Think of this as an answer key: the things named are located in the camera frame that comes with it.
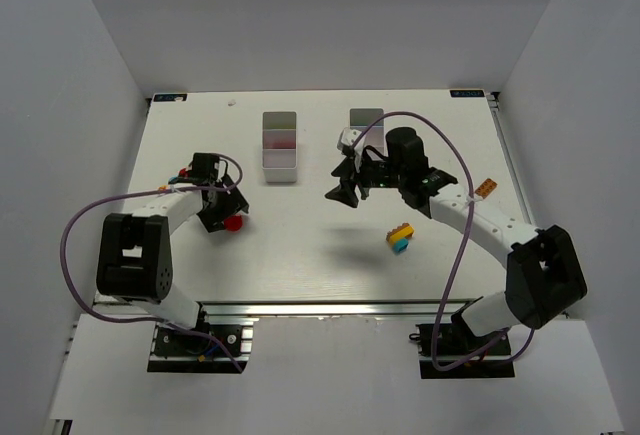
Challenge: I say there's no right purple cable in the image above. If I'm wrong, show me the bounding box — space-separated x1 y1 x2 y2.
349 111 535 373

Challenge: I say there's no blue table label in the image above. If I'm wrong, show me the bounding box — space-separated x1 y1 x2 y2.
152 93 187 103
449 89 485 98

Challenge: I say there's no aluminium rail frame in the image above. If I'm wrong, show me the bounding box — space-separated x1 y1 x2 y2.
92 299 566 321

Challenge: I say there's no right blue table label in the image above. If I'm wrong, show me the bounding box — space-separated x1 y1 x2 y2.
449 89 485 98

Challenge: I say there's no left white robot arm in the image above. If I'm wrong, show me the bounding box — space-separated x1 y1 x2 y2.
96 152 249 330

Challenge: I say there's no yellow orange teal lego stack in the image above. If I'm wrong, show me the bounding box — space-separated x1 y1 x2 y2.
386 223 414 254

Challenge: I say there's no white divided container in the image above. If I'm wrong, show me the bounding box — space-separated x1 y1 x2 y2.
349 108 386 155
261 111 297 184

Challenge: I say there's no left white divided container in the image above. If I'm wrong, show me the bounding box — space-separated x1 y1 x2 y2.
261 111 297 184

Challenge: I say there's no left blue table label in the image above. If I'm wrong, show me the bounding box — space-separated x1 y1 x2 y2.
152 93 187 103

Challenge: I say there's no red rectangular lego brick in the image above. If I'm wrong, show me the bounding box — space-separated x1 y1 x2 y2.
264 138 296 150

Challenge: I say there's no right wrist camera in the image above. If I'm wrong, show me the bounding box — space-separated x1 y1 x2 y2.
337 127 365 156

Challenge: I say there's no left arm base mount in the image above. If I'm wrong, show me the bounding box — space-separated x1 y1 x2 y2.
147 312 256 375

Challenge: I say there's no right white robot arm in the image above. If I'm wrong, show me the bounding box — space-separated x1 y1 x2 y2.
326 127 587 345

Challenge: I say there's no small red curved lego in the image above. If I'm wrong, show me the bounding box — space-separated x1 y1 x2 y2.
223 215 244 232

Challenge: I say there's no right white divided container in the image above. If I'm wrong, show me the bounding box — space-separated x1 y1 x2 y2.
349 108 386 155

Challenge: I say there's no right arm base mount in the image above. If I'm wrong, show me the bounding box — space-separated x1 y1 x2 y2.
408 318 515 380

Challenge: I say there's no orange lego plate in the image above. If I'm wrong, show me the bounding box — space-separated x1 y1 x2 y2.
475 178 498 199

